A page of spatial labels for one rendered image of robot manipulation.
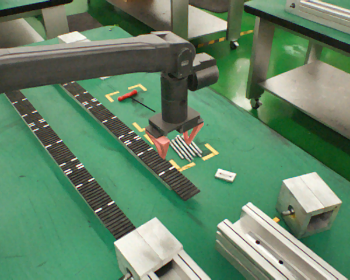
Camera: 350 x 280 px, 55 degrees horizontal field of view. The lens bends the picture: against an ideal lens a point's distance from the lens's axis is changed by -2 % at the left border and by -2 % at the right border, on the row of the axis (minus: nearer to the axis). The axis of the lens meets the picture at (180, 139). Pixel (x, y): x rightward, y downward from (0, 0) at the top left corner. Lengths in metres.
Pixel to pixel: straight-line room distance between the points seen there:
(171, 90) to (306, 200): 0.37
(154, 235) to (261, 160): 0.44
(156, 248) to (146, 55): 0.36
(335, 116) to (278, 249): 1.68
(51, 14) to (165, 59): 2.05
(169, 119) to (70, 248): 0.36
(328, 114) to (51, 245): 1.91
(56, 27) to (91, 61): 2.11
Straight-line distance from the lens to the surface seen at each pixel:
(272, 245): 0.76
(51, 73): 0.56
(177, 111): 0.72
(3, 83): 0.54
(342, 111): 2.42
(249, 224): 0.77
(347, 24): 2.01
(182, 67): 0.66
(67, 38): 1.58
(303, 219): 0.79
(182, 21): 3.10
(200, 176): 0.93
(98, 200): 0.85
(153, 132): 0.75
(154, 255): 0.67
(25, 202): 0.95
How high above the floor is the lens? 1.44
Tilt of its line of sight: 39 degrees down
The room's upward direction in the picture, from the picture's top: straight up
